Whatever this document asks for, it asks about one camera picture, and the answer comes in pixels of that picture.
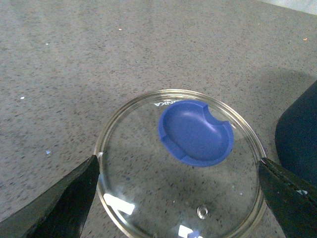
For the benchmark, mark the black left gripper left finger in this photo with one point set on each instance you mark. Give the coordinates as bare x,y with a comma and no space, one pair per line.
59,212

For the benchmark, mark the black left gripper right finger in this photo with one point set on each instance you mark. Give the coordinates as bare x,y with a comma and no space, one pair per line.
292,200

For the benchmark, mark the glass lid with blue knob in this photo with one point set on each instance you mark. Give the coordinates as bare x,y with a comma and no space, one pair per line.
180,164

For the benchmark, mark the dark blue pot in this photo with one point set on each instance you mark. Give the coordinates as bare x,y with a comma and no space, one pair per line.
296,136

